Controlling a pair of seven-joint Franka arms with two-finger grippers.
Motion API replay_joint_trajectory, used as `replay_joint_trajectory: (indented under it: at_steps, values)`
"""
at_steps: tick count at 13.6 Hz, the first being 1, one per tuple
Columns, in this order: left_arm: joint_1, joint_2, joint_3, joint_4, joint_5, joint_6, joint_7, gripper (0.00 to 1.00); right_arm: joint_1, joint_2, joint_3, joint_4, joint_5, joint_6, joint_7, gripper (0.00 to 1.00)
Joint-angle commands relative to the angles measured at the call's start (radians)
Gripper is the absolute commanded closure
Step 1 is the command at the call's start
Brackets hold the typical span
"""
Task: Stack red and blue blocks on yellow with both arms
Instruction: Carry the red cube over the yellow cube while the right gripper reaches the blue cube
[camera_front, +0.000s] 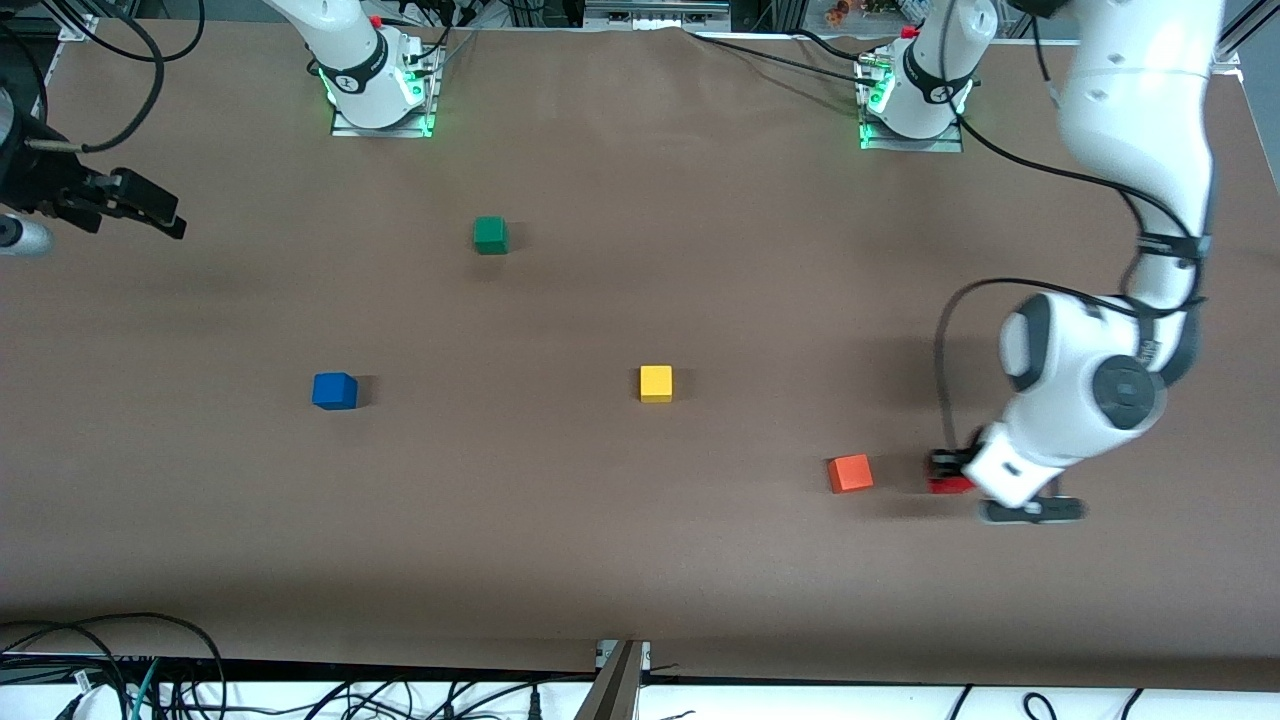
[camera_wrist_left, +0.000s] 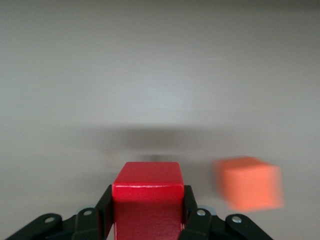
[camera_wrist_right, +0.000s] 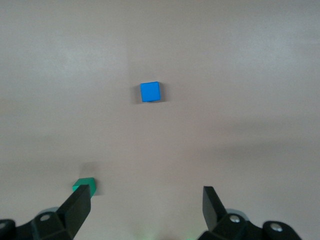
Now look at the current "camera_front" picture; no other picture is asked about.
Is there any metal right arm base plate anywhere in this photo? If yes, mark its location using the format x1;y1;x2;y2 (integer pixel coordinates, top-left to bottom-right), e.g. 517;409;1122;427
330;45;438;139

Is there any teal cable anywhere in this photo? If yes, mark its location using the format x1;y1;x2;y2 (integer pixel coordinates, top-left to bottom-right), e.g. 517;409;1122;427
128;658;161;720

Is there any black base cable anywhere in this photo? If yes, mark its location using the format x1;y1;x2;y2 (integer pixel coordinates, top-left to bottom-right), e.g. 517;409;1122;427
688;32;881;86
795;28;886;63

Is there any white shelf board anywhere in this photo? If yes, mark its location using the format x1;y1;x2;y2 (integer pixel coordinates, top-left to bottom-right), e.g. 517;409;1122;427
0;678;1280;720

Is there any aluminium profile post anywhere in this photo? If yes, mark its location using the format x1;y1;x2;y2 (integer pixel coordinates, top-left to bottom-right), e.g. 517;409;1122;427
575;640;651;720

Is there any black looped floor cable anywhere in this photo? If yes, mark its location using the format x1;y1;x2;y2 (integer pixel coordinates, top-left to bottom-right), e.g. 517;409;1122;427
0;612;229;720

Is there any red wooden block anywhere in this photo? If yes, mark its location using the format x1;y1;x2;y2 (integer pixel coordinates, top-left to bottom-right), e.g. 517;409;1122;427
927;455;977;496

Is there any brown paper table cover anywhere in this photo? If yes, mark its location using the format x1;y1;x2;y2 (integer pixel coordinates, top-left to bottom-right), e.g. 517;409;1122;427
0;18;1280;691

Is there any orange wooden block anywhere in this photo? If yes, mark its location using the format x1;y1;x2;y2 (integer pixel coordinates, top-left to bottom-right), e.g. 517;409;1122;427
827;454;875;495

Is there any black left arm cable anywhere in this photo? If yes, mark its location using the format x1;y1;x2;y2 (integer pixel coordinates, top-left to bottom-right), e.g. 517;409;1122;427
933;20;1213;451

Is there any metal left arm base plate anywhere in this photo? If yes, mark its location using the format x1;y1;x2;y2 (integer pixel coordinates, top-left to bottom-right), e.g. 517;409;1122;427
858;55;964;153

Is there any grey metal equipment rail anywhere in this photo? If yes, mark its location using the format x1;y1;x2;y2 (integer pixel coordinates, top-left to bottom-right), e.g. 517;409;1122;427
585;0;731;26

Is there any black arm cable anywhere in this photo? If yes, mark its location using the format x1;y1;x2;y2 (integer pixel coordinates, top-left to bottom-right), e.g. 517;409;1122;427
933;20;1213;451
0;0;206;156

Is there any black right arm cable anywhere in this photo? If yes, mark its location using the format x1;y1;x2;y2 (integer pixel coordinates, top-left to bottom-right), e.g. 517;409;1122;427
0;0;206;156

